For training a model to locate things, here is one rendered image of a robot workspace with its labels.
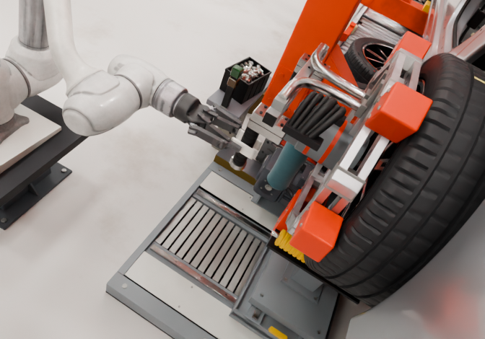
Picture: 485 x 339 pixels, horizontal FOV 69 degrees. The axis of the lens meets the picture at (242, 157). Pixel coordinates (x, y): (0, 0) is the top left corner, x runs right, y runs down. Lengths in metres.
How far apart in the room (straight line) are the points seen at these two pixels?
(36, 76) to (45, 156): 0.29
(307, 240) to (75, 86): 0.60
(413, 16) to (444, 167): 2.64
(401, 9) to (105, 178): 2.58
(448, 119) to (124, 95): 0.68
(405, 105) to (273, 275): 0.93
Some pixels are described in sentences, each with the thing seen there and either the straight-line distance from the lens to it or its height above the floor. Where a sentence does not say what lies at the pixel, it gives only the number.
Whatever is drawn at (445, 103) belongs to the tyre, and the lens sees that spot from 0.79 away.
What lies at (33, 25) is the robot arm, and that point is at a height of 0.70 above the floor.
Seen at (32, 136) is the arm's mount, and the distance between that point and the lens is 1.54.
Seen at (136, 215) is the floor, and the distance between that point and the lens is 1.69.
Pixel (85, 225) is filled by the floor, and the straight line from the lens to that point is 1.67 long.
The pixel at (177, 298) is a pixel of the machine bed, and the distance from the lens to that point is 1.46.
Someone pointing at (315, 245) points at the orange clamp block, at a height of 0.86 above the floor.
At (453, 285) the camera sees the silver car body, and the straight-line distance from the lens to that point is 0.60.
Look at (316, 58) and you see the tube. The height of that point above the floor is 1.01.
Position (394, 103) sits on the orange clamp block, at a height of 1.14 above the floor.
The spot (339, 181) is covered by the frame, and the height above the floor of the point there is 0.96.
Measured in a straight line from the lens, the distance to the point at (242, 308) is 1.44.
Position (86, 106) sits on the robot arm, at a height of 0.88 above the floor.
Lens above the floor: 1.44
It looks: 44 degrees down
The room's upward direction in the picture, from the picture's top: 25 degrees clockwise
